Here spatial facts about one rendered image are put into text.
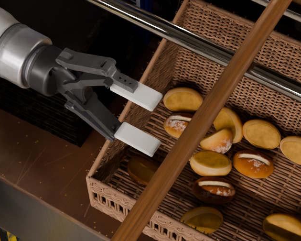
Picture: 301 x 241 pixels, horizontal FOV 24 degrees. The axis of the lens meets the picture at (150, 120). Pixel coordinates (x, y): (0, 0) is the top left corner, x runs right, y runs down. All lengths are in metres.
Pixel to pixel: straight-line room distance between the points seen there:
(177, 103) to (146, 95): 0.75
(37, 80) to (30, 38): 0.07
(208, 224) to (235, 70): 0.57
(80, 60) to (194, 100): 0.75
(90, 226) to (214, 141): 0.35
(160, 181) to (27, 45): 0.29
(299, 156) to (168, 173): 0.74
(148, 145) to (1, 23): 0.29
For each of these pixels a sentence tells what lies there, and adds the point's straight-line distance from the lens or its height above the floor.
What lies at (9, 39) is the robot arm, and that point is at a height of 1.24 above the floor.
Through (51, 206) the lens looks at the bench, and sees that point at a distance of 1.66.
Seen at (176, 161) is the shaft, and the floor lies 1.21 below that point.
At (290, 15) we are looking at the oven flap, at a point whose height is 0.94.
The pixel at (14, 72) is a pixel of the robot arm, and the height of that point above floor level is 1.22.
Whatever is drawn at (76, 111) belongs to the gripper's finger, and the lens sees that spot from 1.12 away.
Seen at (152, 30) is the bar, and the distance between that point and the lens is 1.17.
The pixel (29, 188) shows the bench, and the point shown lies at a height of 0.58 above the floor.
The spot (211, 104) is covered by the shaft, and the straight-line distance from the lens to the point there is 1.04.
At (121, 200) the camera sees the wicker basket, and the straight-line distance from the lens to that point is 1.52.
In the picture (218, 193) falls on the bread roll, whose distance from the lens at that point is 1.60.
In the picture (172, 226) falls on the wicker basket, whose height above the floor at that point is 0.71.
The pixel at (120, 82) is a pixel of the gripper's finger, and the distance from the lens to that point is 0.97.
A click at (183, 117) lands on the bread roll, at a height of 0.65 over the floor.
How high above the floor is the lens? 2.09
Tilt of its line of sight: 59 degrees down
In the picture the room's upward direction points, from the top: straight up
